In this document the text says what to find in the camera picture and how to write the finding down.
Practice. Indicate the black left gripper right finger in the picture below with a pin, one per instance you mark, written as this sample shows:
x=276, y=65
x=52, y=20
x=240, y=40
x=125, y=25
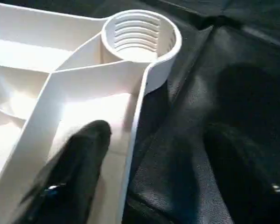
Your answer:
x=252, y=191

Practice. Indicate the white plastic table top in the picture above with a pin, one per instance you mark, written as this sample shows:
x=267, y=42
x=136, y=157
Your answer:
x=84, y=79

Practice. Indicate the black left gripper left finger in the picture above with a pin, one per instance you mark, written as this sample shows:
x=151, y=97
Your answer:
x=70, y=177

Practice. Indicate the black work mat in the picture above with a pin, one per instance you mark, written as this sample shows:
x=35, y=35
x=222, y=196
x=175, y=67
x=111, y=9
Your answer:
x=214, y=70

